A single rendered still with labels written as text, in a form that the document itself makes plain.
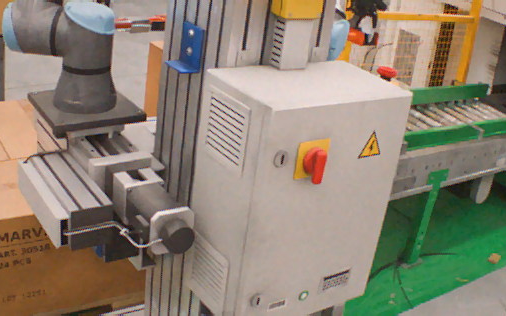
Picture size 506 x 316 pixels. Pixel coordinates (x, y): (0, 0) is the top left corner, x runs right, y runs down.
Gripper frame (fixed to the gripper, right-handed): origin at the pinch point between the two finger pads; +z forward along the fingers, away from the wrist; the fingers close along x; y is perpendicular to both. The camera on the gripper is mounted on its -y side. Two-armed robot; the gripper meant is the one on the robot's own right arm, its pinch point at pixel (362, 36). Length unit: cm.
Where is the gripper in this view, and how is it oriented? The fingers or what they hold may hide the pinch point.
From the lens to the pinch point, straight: 239.2
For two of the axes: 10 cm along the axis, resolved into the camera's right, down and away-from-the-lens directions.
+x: 5.7, 4.1, -7.1
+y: -8.1, 1.4, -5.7
